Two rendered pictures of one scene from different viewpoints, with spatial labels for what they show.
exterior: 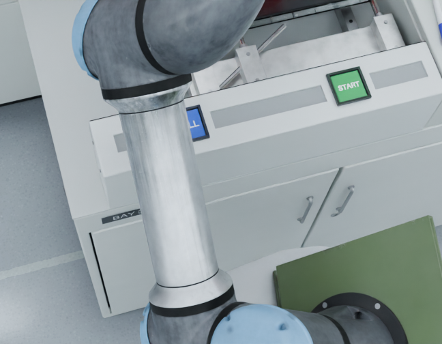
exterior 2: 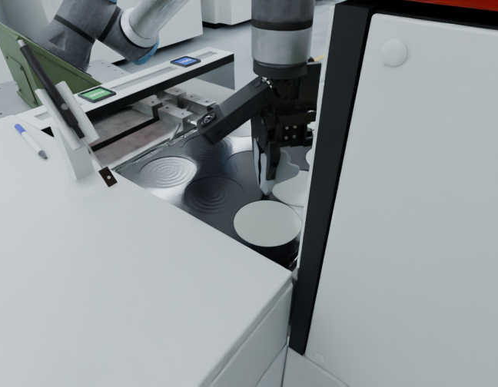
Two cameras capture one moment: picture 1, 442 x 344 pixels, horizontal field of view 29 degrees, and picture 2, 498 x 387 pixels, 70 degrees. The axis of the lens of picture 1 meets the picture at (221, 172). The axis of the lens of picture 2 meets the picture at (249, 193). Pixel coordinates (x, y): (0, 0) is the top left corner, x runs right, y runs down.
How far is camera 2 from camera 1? 1.69 m
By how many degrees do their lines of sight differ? 72
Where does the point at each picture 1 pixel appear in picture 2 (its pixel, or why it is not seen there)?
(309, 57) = (143, 141)
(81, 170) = not seen: hidden behind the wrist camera
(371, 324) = (48, 38)
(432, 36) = (32, 130)
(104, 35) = not seen: outside the picture
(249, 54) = (181, 113)
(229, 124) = (164, 70)
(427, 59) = (35, 122)
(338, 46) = (124, 153)
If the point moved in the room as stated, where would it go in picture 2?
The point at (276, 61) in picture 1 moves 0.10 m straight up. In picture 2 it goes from (164, 132) to (157, 88)
